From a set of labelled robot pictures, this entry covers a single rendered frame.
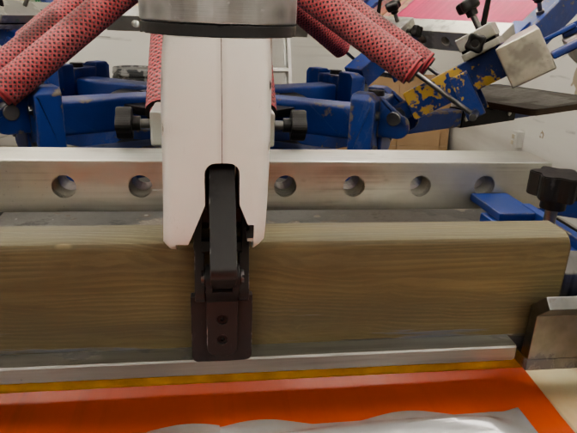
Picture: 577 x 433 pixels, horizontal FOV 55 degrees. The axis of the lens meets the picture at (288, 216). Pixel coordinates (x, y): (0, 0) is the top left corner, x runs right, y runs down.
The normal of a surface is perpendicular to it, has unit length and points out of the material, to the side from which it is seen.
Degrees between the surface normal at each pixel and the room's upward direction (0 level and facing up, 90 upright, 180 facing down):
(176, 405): 0
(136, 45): 90
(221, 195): 53
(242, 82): 82
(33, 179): 90
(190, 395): 0
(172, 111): 82
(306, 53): 90
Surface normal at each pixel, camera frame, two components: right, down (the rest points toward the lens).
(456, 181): 0.14, 0.35
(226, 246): 0.13, -0.29
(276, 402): 0.04, -0.94
